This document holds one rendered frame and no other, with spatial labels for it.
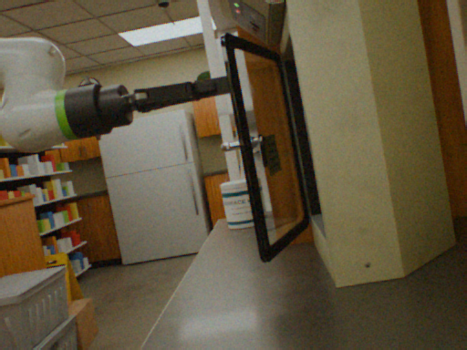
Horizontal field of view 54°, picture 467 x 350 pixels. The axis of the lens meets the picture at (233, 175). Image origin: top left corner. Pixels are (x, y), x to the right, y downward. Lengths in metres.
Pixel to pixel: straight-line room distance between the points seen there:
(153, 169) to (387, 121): 5.12
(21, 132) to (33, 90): 0.08
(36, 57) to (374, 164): 0.63
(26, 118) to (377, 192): 0.60
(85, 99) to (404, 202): 0.56
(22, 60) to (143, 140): 4.92
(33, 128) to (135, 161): 5.01
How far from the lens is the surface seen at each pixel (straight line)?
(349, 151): 0.76
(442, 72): 1.21
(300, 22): 0.77
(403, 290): 0.76
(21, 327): 2.80
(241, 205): 1.47
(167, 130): 5.75
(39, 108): 0.86
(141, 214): 5.89
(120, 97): 0.82
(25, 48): 0.96
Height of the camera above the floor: 1.19
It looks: 3 degrees down
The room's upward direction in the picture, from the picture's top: 10 degrees counter-clockwise
